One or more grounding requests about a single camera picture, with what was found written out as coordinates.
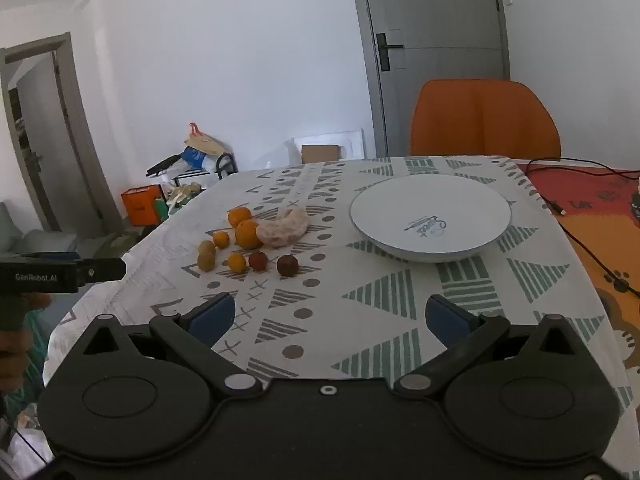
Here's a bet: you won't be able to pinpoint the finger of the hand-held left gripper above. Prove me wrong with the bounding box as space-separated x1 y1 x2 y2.
76 258 127 287

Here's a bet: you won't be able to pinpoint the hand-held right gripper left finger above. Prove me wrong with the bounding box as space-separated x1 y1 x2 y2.
80 291 263 396

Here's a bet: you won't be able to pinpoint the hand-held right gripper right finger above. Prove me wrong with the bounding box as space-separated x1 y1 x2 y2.
392 294 578 397

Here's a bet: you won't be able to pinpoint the white round plate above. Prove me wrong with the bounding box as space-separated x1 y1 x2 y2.
349 174 513 264

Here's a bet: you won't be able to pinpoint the peeled pomelo piece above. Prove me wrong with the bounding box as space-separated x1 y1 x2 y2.
255 208 311 248

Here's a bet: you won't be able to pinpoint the person's left hand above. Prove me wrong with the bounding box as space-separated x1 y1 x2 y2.
0 293 54 392

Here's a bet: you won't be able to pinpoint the green cushion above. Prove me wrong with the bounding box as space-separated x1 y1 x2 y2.
95 230 147 262

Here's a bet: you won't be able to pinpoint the grey-green sofa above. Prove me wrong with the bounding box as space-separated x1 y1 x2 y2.
0 200 81 262

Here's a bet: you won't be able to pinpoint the teal cloth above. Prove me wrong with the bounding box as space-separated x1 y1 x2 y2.
20 305 52 411

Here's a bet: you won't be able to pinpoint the orange box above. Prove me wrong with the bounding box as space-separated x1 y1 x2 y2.
121 185 163 227

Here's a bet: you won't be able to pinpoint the white patterned tablecloth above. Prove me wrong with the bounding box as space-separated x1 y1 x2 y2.
42 155 633 411

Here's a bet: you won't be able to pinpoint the beige shoes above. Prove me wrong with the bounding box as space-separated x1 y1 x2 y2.
167 184 203 206

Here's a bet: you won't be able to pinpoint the black folded item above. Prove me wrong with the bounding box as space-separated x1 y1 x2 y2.
146 155 184 177

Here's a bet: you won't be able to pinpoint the blue and white bag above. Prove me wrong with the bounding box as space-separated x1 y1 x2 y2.
181 146 217 171

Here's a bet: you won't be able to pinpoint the black metal rack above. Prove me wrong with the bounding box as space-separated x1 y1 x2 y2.
172 152 238 191

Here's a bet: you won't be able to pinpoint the red patterned cloth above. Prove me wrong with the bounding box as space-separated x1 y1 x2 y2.
515 160 640 411

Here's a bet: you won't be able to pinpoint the brown cardboard box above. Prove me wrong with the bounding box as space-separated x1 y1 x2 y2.
301 144 342 164

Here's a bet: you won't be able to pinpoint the orange chair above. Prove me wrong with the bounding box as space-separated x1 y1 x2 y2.
410 79 562 162

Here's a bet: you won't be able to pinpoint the grey door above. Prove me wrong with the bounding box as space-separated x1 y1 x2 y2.
349 0 512 159

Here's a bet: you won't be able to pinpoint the grey door frame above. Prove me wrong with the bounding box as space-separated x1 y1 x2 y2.
0 32 123 241

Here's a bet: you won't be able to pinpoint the black cable with plug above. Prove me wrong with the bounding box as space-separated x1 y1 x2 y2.
542 200 640 298

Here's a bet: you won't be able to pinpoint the paper bag with orange handle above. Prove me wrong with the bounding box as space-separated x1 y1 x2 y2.
184 122 224 156

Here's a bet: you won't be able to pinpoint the black door handle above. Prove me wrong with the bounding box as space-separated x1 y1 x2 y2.
376 32 405 72

